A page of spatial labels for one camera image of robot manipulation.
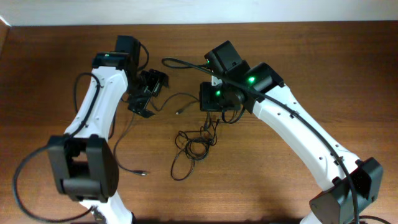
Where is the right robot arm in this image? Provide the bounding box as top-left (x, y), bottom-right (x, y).
top-left (200, 41), bottom-right (383, 223)

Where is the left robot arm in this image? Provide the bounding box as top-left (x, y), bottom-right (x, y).
top-left (47, 35), bottom-right (168, 223)

